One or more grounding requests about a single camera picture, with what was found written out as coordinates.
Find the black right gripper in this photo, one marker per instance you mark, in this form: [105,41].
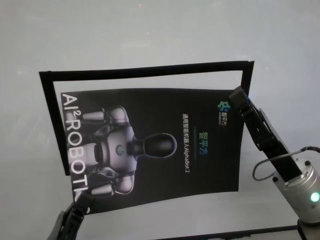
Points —
[272,147]

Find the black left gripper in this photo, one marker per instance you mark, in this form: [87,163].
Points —
[65,222]

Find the black robot print poster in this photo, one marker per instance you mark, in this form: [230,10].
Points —
[155,140]

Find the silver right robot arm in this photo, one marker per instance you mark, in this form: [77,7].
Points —
[302,197]

